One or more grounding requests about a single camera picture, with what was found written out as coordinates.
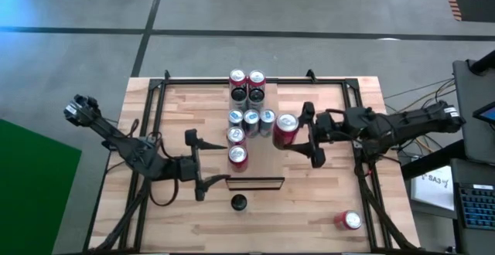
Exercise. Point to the blue silver Red Bull can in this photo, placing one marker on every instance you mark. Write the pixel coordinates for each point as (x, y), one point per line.
(235, 117)
(267, 120)
(251, 121)

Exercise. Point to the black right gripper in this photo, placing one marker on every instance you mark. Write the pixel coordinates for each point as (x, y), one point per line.
(328, 127)

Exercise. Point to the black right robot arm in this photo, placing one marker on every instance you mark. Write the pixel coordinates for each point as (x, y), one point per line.
(386, 125)

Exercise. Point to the backlit keyboard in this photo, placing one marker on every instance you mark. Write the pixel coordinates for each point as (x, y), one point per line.
(477, 208)

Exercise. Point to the wooden shelf with black frame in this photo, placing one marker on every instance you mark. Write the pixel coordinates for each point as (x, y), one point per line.
(267, 162)

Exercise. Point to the tablet screen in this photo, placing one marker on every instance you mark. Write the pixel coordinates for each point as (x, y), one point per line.
(487, 114)

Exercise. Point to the green floor mat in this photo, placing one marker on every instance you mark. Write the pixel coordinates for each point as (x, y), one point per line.
(31, 193)

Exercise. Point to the black aluminium table frame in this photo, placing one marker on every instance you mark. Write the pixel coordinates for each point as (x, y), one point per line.
(154, 83)

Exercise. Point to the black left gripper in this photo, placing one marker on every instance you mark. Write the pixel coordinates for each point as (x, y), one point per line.
(189, 168)

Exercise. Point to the grey side desk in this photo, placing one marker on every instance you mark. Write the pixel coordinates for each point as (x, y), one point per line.
(470, 170)

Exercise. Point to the black clamp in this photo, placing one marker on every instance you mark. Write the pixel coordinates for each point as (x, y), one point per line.
(310, 75)
(167, 75)

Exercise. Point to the white SA3 paper sign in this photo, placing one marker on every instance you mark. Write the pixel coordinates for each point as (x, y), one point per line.
(433, 191)

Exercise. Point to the red Fanta strawberry can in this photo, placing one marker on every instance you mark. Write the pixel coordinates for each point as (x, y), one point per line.
(237, 78)
(257, 79)

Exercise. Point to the red Coca-Cola Star Wars can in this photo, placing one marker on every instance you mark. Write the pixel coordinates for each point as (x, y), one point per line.
(284, 135)
(236, 135)

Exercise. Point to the grey rounded panel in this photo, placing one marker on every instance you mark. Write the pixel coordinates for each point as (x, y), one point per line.
(472, 92)

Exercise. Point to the red soda can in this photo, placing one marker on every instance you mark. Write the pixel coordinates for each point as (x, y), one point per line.
(348, 220)

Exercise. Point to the silver metal bracket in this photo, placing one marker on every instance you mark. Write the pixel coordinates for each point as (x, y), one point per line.
(357, 145)

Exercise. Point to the black desk edge bar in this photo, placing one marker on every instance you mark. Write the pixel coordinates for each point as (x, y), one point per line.
(429, 161)

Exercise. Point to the black pole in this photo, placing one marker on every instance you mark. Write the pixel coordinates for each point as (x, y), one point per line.
(483, 63)

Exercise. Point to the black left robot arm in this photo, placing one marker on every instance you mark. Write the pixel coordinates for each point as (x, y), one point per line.
(127, 147)

